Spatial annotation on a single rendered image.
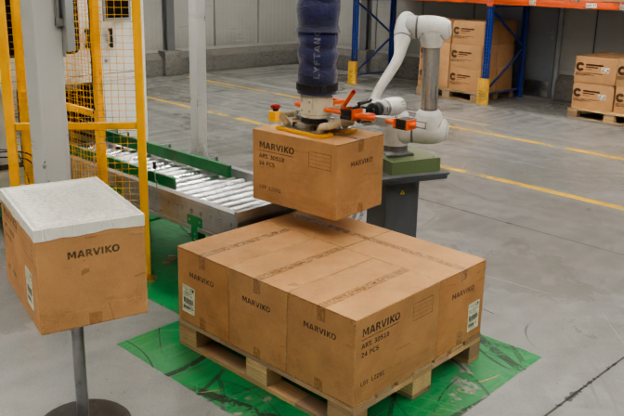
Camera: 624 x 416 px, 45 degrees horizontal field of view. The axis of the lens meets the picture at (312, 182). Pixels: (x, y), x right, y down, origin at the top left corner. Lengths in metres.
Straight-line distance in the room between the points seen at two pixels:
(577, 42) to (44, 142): 9.70
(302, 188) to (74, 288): 1.54
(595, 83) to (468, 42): 2.13
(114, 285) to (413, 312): 1.32
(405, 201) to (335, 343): 1.65
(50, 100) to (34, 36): 0.34
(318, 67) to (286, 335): 1.41
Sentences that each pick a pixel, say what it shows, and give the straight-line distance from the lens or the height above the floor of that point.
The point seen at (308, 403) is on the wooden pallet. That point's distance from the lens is 3.58.
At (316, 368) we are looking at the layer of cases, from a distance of 3.39.
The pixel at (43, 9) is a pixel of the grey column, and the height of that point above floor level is 1.69.
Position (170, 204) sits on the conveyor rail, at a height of 0.51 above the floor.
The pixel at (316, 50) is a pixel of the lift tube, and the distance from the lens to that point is 3.99.
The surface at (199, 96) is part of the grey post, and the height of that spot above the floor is 0.71.
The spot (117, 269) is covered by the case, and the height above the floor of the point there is 0.82.
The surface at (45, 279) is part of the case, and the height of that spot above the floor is 0.83.
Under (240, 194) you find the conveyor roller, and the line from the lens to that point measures 4.77.
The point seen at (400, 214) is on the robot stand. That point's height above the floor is 0.47.
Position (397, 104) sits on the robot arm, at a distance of 4.16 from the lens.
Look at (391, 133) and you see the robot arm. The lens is 4.61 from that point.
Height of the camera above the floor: 1.90
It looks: 15 degrees down
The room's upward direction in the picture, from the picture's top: 1 degrees clockwise
